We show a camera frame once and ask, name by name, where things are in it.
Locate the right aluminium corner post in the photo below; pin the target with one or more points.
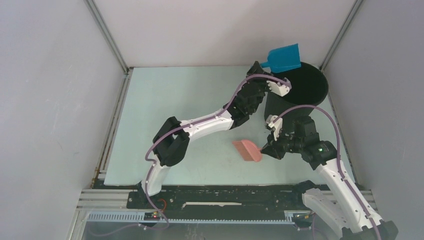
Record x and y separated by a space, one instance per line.
341 33

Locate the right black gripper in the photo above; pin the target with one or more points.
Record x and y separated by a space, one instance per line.
272 147

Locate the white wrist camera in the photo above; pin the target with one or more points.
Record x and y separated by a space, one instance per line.
274 123
280 88

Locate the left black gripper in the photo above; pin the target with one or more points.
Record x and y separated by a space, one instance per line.
256 69

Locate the aluminium corner post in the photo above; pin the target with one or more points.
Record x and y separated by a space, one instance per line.
107 35
341 33

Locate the white cable duct strip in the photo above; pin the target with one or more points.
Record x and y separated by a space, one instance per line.
142 217

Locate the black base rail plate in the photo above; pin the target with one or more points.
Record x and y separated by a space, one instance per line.
225 202

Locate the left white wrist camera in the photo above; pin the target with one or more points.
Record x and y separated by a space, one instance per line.
280 88

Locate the left aluminium corner post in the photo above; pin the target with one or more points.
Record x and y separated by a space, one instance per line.
107 35

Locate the pink hand brush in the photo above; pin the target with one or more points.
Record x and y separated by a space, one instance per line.
248 150

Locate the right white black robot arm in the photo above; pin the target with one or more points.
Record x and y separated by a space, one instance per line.
351 217

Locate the black plastic trash bin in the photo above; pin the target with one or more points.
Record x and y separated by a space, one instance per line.
309 86

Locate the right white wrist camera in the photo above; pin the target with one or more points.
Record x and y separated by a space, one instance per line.
274 123

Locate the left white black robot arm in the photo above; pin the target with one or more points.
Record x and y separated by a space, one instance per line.
170 144

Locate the blue plastic dustpan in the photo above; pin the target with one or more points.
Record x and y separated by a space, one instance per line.
283 59

